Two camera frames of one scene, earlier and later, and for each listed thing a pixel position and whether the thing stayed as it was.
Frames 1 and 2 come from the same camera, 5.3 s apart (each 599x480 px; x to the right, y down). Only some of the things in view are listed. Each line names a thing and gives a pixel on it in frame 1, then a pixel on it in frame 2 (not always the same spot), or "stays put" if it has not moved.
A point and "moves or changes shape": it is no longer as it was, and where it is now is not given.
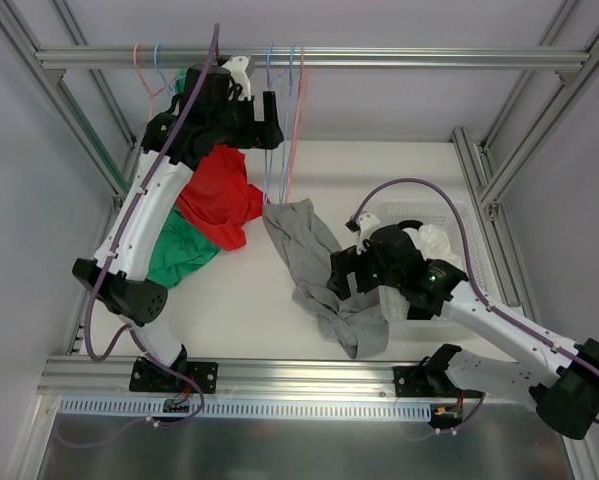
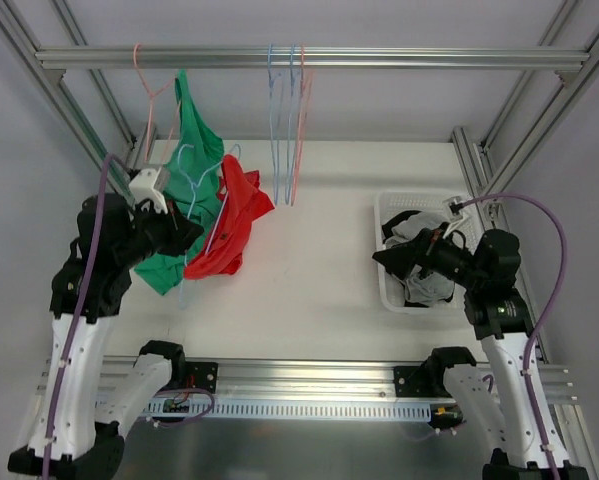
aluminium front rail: (246, 380) stays put
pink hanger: (152, 95) stays put
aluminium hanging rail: (308, 57) stays put
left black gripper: (258, 122) → (164, 230)
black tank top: (409, 223) moves or changes shape
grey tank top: (307, 245) moves or changes shape
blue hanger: (163, 75) → (193, 202)
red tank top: (217, 197) → (242, 201)
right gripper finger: (343, 262) → (401, 259)
